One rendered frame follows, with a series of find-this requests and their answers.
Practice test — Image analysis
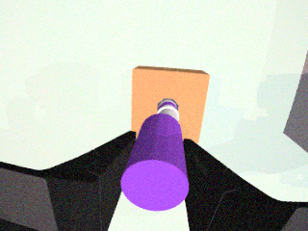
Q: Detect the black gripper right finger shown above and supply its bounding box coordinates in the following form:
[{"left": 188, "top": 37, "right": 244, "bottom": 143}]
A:
[{"left": 184, "top": 139, "right": 308, "bottom": 231}]

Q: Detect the orange block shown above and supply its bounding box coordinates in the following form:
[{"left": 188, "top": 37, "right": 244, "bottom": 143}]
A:
[{"left": 131, "top": 65, "right": 211, "bottom": 143}]

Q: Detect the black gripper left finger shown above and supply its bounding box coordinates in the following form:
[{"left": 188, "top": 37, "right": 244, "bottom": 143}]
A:
[{"left": 0, "top": 131, "right": 136, "bottom": 231}]

